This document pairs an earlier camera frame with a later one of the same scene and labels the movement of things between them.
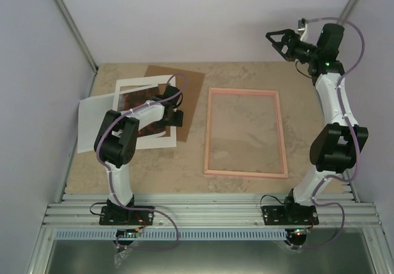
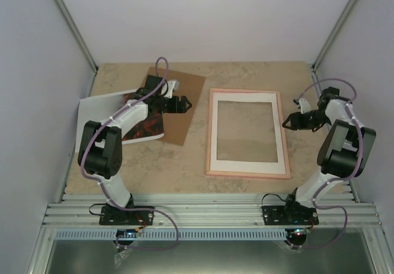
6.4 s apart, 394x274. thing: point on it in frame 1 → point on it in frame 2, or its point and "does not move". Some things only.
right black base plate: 290,215 does not move
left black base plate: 122,215 does not move
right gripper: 289,35 → 297,124
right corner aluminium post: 354,0 does not move
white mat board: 148,142 → 247,166
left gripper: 178,120 → 175,109
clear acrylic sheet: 244,135 does not move
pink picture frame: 284,174 does not move
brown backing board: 188,83 does not move
